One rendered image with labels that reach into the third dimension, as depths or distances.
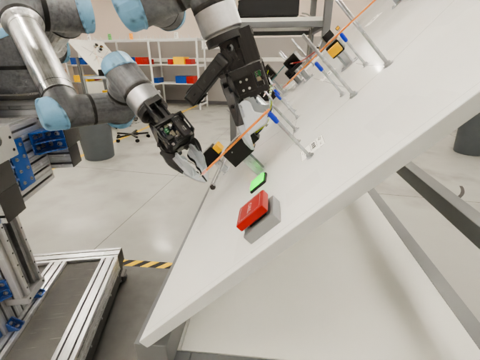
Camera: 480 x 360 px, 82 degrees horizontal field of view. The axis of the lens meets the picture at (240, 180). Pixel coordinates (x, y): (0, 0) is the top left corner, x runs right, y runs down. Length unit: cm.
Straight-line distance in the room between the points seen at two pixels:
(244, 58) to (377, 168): 32
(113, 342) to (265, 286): 114
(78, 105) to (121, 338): 124
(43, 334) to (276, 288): 115
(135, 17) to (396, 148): 45
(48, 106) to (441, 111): 70
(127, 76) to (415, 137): 58
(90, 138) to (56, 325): 290
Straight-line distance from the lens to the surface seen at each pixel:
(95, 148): 417
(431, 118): 34
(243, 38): 54
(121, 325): 176
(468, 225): 71
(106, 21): 1001
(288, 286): 70
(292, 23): 152
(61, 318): 162
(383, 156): 33
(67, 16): 105
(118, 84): 71
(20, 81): 143
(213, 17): 53
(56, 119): 74
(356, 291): 73
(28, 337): 162
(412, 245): 94
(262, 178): 54
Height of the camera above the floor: 129
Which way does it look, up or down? 24 degrees down
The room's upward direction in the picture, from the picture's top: straight up
